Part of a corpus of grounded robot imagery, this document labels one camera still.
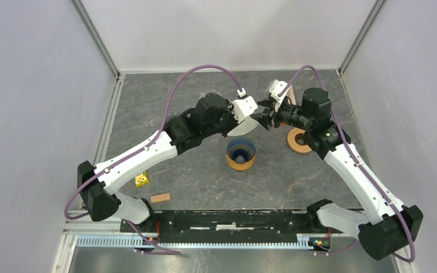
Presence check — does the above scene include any blue plastic dripper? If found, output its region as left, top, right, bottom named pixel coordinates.
left=226, top=137, right=256, bottom=164

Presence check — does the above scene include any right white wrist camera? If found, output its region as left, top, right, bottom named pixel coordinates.
left=267, top=80, right=292, bottom=112

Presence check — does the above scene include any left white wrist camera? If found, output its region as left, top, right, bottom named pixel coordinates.
left=232, top=96, right=258, bottom=124

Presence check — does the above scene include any white slotted cable duct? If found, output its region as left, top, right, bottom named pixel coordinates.
left=76, top=235, right=330, bottom=250

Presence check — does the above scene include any wooden ring stand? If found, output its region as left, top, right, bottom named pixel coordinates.
left=286, top=128, right=312, bottom=154
left=226, top=154, right=255, bottom=172

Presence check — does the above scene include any clear plastic dripper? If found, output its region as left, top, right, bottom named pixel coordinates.
left=199, top=90, right=222, bottom=99

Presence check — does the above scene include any small wooden block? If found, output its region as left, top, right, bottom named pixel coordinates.
left=150, top=193, right=171, bottom=203

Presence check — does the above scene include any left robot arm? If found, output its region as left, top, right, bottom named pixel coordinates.
left=78, top=93, right=238, bottom=232

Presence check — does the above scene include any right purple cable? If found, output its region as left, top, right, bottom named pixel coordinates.
left=278, top=64, right=417, bottom=264

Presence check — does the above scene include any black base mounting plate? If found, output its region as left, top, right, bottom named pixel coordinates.
left=136, top=209, right=339, bottom=244

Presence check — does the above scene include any yellow juice carton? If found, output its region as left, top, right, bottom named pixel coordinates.
left=134, top=171, right=149, bottom=188

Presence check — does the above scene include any purple cable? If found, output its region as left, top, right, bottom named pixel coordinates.
left=64, top=64, right=247, bottom=255
left=278, top=64, right=417, bottom=264

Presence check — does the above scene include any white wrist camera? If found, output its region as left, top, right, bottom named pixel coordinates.
left=267, top=80, right=292, bottom=112
left=232, top=96, right=258, bottom=124

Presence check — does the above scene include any orange coffee filter box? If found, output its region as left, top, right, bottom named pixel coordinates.
left=279, top=86, right=296, bottom=126

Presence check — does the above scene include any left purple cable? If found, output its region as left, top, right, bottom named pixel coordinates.
left=64, top=64, right=247, bottom=255

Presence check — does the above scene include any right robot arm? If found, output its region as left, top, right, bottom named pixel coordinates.
left=252, top=88, right=423, bottom=263

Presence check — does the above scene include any white paper coffee filter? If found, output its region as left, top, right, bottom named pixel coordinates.
left=227, top=116, right=259, bottom=137

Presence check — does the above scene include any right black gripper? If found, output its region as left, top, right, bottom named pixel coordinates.
left=250, top=96, right=313, bottom=131

